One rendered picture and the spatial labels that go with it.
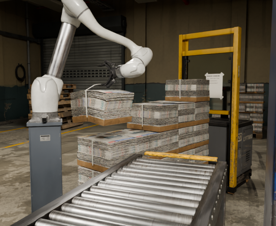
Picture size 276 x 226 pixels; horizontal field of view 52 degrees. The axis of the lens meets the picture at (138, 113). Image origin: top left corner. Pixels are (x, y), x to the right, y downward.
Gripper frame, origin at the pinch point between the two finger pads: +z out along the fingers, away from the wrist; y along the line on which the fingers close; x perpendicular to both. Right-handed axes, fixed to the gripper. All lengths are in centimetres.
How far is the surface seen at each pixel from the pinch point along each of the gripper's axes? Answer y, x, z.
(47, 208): 58, -92, -74
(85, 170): 72, -9, 13
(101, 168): 68, -9, -6
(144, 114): 32, 47, -1
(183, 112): 33, 85, -17
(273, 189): 31, -123, -157
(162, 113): 32, 53, -17
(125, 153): 58, 6, -16
